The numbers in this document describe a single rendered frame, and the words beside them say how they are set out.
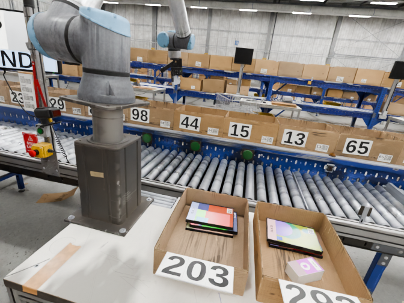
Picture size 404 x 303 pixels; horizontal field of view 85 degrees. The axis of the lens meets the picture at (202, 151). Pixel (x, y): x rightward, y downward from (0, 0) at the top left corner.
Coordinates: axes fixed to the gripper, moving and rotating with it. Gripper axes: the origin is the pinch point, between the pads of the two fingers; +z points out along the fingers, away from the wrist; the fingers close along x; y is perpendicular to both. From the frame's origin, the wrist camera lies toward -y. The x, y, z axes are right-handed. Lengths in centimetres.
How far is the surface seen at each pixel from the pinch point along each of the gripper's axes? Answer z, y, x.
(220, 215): 34, 27, -101
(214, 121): 22.2, 30.7, -14.7
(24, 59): -21, -77, -37
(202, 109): 22.5, 22.6, 17.3
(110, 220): 33, -16, -104
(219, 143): 37, 34, -24
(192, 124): 26.2, 14.1, -11.2
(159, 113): 20.0, -11.6, -4.0
